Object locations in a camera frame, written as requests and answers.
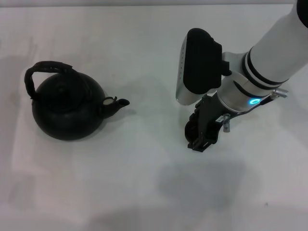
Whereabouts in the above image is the black round teapot with handle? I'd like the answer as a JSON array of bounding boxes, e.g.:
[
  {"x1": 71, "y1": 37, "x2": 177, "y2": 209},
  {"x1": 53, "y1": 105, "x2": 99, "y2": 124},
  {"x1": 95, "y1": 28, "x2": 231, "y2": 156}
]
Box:
[{"x1": 24, "y1": 61, "x2": 131, "y2": 141}]

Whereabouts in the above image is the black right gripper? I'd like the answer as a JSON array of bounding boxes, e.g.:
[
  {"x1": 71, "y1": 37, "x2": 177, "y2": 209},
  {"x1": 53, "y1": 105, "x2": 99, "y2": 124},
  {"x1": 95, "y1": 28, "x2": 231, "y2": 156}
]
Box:
[{"x1": 187, "y1": 93, "x2": 232, "y2": 153}]

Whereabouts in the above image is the small dark brown teacup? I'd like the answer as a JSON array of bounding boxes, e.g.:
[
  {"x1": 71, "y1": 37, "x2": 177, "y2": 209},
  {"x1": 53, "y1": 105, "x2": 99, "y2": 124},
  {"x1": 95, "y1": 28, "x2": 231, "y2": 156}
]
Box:
[{"x1": 184, "y1": 119, "x2": 202, "y2": 143}]

